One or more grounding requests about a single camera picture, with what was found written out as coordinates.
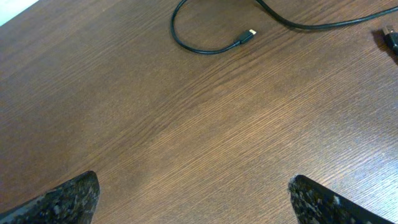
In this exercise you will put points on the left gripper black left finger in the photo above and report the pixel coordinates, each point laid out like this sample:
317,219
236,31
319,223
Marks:
73,201

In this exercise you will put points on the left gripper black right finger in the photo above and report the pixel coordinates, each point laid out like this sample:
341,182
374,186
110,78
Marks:
313,203

